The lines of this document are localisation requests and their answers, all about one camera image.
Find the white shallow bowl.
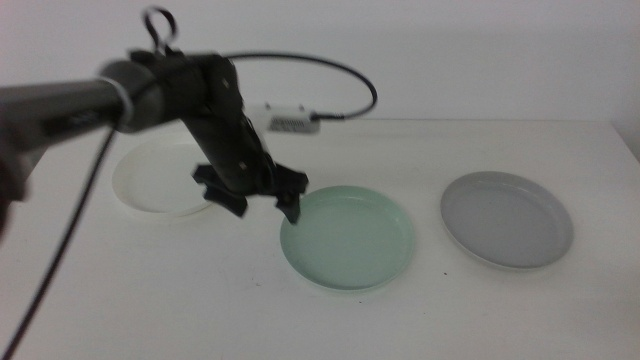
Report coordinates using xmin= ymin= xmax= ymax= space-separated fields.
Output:
xmin=111 ymin=137 xmax=221 ymax=219

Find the grey shallow bowl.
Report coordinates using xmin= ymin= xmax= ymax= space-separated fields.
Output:
xmin=439 ymin=170 xmax=575 ymax=271

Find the pale green shallow bowl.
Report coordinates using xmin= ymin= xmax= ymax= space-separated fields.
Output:
xmin=279 ymin=185 xmax=416 ymax=292

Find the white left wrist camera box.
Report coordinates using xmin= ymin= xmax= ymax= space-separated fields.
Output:
xmin=244 ymin=102 xmax=322 ymax=135

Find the black left camera cable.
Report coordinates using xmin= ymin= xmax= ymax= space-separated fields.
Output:
xmin=0 ymin=51 xmax=379 ymax=360

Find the black left arm loop cable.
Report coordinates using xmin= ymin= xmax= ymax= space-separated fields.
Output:
xmin=142 ymin=6 xmax=179 ymax=54

